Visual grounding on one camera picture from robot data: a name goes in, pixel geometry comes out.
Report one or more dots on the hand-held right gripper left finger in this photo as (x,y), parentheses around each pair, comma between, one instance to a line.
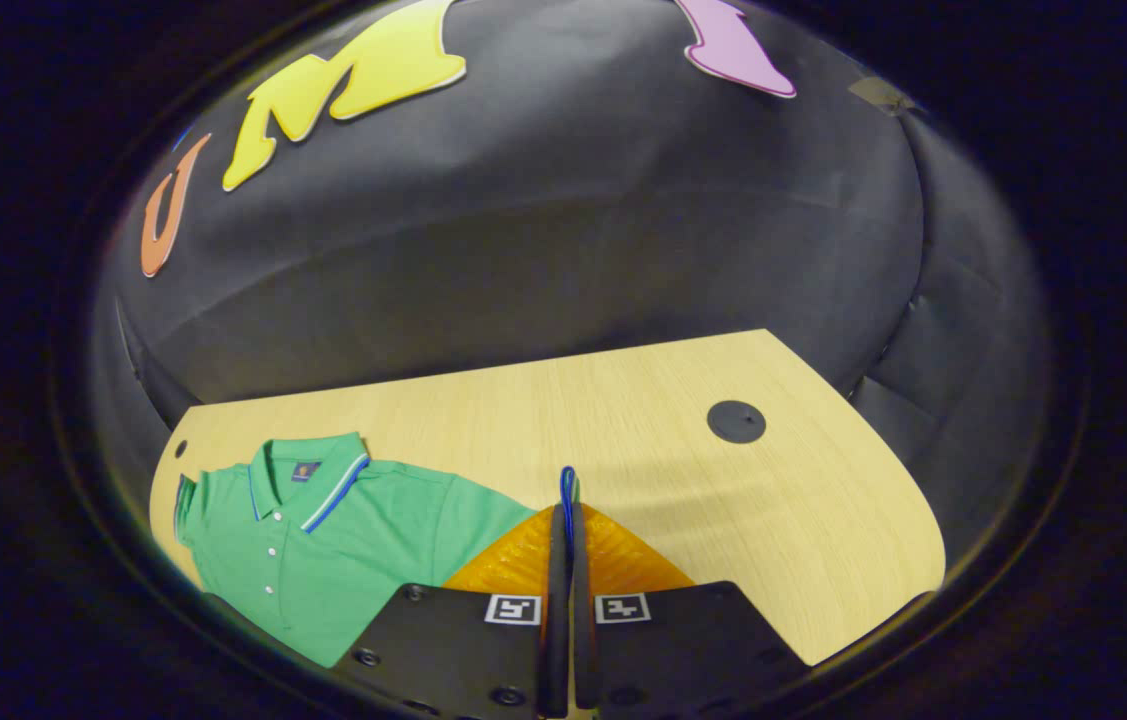
(463,650)

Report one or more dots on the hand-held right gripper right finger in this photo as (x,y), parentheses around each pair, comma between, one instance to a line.
(683,650)

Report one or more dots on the green T-shirt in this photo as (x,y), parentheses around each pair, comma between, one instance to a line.
(363,560)

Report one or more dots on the black backdrop cloth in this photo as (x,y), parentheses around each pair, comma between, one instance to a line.
(563,220)

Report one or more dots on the grey tape patch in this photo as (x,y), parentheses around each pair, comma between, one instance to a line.
(880,95)

